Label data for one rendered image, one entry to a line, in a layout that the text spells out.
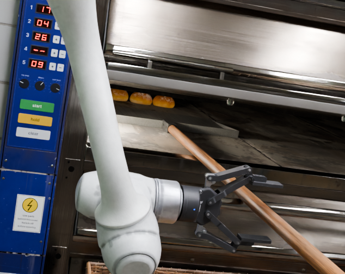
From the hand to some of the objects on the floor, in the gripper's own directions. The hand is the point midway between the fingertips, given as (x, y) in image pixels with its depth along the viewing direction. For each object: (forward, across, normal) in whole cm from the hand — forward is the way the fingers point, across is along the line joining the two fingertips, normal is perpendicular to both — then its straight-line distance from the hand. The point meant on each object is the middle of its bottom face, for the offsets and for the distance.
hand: (268, 212), depth 147 cm
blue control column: (-48, +120, -148) cm, 196 cm away
